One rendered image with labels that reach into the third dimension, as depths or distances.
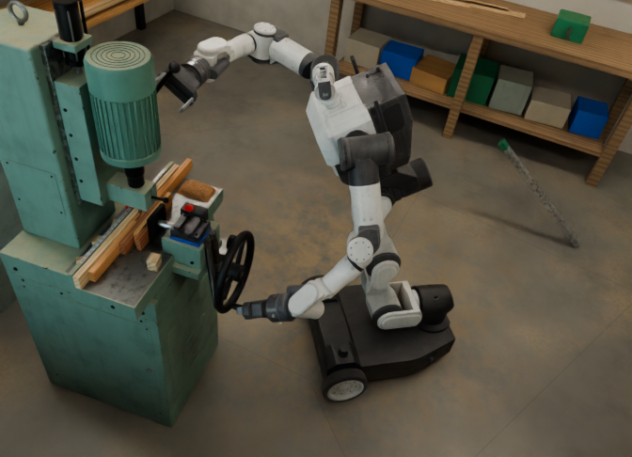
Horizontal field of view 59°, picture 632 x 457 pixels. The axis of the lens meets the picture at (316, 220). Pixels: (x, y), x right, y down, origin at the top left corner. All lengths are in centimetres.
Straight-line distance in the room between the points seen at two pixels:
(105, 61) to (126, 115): 14
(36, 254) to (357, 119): 115
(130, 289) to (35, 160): 48
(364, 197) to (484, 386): 146
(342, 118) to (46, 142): 86
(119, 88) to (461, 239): 239
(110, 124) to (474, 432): 194
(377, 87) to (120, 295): 99
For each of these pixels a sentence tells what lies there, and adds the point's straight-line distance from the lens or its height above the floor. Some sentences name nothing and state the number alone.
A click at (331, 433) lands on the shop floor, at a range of 250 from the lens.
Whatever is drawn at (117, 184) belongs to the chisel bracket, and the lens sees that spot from 184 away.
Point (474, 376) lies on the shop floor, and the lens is 282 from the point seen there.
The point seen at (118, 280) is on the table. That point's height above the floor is 90.
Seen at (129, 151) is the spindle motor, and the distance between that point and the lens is 165.
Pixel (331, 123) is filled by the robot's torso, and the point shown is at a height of 132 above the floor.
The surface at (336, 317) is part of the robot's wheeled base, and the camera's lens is 259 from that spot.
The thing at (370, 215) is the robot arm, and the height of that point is 118.
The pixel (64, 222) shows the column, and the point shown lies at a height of 92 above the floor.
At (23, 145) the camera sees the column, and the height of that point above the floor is 120.
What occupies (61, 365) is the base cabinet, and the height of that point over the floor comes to 19.
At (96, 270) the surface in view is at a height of 94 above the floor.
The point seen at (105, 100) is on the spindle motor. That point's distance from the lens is 158.
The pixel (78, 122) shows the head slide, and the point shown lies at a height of 130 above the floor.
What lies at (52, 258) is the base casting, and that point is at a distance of 204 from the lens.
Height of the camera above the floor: 222
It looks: 42 degrees down
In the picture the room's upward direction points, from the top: 8 degrees clockwise
